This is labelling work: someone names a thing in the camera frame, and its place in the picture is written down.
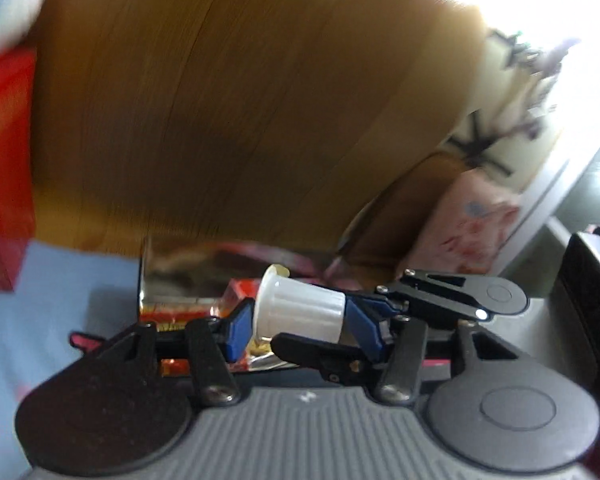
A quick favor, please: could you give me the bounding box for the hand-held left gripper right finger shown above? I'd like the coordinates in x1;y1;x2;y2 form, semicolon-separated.
345;300;482;406

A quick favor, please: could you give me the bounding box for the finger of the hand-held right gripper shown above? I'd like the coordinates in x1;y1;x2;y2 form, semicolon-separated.
271;332;382;387
376;269;487;321

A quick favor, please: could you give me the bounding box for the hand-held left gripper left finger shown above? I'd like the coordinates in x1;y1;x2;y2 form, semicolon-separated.
107;300;255;407

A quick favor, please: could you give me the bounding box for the white ribbed plastic cup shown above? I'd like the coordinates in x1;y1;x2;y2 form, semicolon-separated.
252;264;347;344

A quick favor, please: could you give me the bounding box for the small red snack packet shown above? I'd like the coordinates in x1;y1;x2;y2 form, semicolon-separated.
222;280;261;317

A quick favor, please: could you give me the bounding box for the shiny foil snack packet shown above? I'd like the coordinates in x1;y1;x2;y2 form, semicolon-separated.
139;237;261;322

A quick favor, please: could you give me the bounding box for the cream floral blanket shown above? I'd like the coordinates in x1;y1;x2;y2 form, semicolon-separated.
439;29;583;192

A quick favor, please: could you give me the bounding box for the red box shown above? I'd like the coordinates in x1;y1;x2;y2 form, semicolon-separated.
0;47;37;292

